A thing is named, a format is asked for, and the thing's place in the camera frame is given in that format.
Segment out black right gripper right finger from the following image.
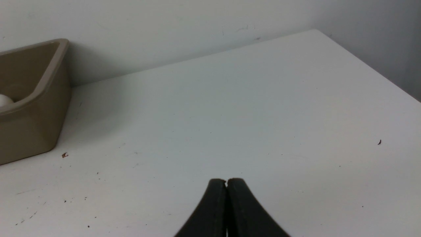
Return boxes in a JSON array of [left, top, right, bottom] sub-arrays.
[[227, 178, 289, 237]]

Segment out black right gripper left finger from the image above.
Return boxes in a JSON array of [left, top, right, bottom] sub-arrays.
[[176, 179, 227, 237]]

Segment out white ping-pong ball with print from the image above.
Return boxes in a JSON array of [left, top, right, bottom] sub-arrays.
[[0, 94, 14, 107]]

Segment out tan plastic storage bin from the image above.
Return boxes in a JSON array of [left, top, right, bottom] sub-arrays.
[[0, 39, 72, 165]]

